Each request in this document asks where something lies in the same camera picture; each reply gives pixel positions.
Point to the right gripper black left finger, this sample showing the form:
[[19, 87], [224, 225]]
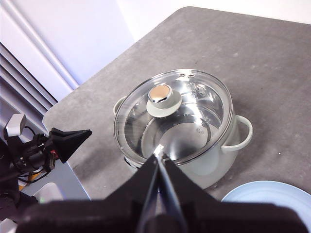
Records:
[[116, 213]]

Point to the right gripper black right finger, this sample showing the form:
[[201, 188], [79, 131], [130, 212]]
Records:
[[206, 213]]

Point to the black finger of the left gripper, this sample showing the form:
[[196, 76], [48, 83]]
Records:
[[70, 131], [65, 145]]

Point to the glass lid with gold-topped knob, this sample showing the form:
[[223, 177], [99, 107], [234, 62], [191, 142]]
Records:
[[162, 106]]

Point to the pale green electric steamer pot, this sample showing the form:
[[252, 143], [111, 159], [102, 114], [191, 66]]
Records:
[[213, 165]]

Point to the blue round plate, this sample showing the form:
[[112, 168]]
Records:
[[262, 191]]

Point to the white box with green light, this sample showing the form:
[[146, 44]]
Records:
[[51, 191]]

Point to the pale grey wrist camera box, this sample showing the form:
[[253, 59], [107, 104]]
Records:
[[15, 125]]

